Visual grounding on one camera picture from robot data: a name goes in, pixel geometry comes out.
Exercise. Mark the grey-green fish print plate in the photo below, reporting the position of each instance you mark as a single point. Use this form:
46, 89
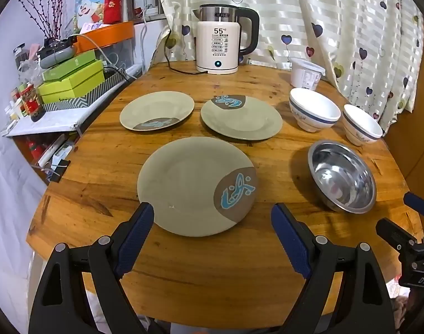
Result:
156, 108
246, 120
184, 181

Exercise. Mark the dark green flat box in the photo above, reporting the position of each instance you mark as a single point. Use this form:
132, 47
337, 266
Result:
69, 65

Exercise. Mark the brown wooden cabinet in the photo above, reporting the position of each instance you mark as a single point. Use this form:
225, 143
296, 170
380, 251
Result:
407, 153

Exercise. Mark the chevron patterned box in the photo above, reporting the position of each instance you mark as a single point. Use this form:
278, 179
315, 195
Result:
72, 103

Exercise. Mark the grey oval device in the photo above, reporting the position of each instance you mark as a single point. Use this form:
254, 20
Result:
57, 57

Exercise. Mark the cream electric kettle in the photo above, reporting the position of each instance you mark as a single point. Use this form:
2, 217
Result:
217, 45

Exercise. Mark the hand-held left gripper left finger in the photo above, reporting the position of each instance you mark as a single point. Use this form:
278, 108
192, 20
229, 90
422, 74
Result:
135, 236

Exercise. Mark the clear plastic bag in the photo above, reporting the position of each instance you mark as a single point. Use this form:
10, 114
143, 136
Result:
27, 69

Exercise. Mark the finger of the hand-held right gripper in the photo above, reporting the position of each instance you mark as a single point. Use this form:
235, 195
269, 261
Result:
417, 202
393, 231

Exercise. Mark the white plastic tub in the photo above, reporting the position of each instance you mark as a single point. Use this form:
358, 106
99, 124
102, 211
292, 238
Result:
306, 74

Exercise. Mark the red label jar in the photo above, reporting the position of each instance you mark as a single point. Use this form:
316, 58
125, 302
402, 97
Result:
32, 104

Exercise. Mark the black gadget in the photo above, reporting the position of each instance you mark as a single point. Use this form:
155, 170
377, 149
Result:
58, 44

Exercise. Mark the white shelf board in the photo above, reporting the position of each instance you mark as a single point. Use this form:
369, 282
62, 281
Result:
55, 120

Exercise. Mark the small white blue-striped bowl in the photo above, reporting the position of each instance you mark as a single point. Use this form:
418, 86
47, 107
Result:
360, 120

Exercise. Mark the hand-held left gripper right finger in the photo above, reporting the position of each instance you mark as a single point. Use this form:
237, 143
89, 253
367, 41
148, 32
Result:
290, 240

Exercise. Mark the purple decorative branches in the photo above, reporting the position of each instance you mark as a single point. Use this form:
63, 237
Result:
51, 31

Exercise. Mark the stainless steel bowl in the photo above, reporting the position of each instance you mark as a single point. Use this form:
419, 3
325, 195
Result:
341, 177

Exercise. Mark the heart print striped curtain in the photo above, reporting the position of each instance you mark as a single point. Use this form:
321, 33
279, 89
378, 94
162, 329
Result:
302, 24

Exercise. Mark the large white blue-striped bowl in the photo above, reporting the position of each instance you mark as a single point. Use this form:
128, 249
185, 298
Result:
313, 106

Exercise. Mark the orange-lidded clear storage box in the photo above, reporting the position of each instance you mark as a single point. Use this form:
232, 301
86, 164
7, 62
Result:
104, 34

